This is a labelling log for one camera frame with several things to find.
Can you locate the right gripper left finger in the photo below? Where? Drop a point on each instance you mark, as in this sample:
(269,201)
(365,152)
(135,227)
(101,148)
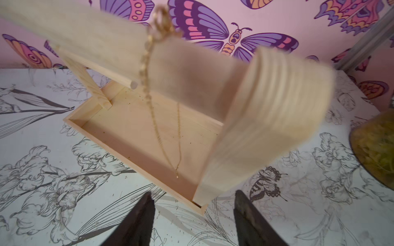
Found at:
(136,228)

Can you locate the potted green leafy plant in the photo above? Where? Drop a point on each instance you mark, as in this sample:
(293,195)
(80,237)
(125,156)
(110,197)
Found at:
(373,146)

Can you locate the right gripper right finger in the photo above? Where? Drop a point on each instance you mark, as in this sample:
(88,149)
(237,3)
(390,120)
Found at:
(252,228)

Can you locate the metal cage frame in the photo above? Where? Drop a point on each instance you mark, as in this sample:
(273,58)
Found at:
(379,33)

